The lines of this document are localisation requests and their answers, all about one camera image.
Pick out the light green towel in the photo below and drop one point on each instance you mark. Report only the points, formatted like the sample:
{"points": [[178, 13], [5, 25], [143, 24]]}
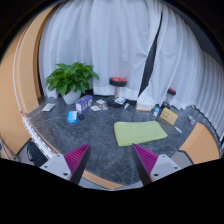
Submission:
{"points": [[128, 133]]}

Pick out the blue small box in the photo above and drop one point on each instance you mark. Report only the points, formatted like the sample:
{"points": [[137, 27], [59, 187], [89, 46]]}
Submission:
{"points": [[72, 117]]}

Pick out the small blue white bottle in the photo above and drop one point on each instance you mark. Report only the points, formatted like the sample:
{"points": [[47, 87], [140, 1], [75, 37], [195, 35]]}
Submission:
{"points": [[156, 111]]}

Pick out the white plant pot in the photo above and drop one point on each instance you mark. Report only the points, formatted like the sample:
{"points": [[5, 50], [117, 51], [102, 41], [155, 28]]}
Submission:
{"points": [[71, 97]]}

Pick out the white curtain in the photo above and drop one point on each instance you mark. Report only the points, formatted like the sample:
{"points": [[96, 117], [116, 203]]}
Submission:
{"points": [[180, 64], [113, 36]]}

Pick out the red black stool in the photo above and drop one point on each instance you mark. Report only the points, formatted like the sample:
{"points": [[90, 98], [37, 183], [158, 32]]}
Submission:
{"points": [[117, 82], [169, 95]]}

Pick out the green leafy potted plant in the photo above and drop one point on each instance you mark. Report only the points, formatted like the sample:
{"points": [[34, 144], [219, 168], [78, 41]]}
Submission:
{"points": [[67, 78]]}

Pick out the white tissue box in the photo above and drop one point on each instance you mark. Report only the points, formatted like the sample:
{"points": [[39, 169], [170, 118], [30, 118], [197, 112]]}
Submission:
{"points": [[145, 104]]}

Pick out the yellow sign card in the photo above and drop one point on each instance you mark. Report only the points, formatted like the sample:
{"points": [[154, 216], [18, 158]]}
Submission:
{"points": [[169, 116]]}

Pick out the white right curtain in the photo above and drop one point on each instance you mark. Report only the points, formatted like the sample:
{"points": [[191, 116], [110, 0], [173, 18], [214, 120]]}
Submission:
{"points": [[180, 64]]}

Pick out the white left curtain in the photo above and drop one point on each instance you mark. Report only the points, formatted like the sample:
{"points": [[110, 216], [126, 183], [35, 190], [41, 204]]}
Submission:
{"points": [[113, 36]]}

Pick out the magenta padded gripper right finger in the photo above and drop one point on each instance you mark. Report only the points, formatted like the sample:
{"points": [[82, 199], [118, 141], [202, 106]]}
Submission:
{"points": [[152, 167]]}

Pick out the small snack packets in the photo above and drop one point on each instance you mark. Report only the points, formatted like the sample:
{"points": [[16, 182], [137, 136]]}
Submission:
{"points": [[100, 105]]}

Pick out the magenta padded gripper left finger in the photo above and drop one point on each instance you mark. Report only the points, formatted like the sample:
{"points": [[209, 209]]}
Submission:
{"points": [[69, 166]]}

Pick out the purple cardboard box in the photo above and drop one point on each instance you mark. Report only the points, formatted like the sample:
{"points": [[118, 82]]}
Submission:
{"points": [[84, 103]]}

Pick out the white pen on table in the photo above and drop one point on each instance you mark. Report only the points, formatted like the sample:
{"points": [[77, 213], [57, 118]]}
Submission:
{"points": [[179, 130]]}

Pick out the small black round cap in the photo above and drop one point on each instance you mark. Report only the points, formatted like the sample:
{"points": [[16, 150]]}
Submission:
{"points": [[81, 117]]}

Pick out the flat packet on table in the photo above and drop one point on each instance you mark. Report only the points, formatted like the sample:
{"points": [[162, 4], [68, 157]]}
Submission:
{"points": [[48, 107]]}

